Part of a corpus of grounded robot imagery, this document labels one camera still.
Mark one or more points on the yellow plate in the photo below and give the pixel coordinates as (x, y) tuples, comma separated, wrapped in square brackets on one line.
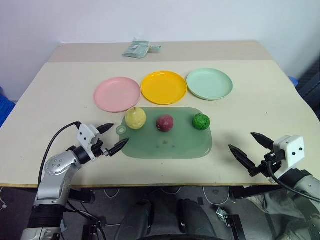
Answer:
[(163, 87)]

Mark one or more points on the translucent green cutting mat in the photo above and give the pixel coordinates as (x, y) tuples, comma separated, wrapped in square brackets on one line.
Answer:
[(175, 145)]

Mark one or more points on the pink plate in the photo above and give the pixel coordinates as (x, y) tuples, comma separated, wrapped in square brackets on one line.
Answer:
[(117, 94)]

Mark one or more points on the small blue object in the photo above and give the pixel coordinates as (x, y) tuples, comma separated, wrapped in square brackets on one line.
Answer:
[(294, 81)]

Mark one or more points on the green round vegetable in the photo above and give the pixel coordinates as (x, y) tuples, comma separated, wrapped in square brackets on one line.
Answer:
[(201, 122)]

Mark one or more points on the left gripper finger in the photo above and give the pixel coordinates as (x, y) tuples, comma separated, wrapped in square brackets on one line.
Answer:
[(105, 128), (117, 148)]

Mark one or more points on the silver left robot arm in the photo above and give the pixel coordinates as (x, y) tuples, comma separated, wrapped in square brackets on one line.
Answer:
[(57, 165)]

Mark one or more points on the black ribbed object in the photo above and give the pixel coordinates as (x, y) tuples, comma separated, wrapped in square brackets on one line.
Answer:
[(311, 90)]

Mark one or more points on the blue plastic crate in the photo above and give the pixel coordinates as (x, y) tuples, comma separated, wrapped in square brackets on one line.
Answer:
[(5, 107)]

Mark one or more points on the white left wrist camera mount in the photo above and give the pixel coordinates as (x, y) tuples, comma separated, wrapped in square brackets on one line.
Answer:
[(85, 132)]

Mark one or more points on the mint green plate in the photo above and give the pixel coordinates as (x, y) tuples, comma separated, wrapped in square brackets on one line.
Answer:
[(209, 83)]

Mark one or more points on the grey crumpled cloth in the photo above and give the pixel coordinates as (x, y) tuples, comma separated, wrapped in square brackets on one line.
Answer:
[(280, 215)]

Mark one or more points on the pale green folded cloth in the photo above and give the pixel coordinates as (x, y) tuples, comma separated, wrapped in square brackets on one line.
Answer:
[(135, 50)]

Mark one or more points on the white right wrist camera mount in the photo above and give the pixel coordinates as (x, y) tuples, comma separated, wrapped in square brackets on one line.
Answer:
[(292, 150)]

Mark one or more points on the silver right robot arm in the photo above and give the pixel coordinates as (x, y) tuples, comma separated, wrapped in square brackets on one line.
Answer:
[(306, 182)]

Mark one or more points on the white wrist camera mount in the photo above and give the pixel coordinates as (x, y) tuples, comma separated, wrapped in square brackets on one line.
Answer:
[(292, 150), (85, 132)]

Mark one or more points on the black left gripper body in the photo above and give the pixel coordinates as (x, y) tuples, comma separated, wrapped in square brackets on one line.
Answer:
[(98, 148)]

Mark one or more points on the yellow pear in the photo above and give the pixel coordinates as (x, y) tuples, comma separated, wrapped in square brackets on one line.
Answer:
[(135, 119)]

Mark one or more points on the dark red round fruit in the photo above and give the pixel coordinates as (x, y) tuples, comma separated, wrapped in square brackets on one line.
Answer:
[(165, 123)]

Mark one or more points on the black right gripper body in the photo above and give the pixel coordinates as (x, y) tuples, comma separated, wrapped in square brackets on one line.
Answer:
[(266, 165)]

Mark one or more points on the black metal bracket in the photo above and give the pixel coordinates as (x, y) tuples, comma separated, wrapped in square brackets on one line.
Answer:
[(233, 225)]

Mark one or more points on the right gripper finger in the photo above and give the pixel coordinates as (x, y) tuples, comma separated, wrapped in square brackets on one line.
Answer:
[(263, 142), (241, 156)]

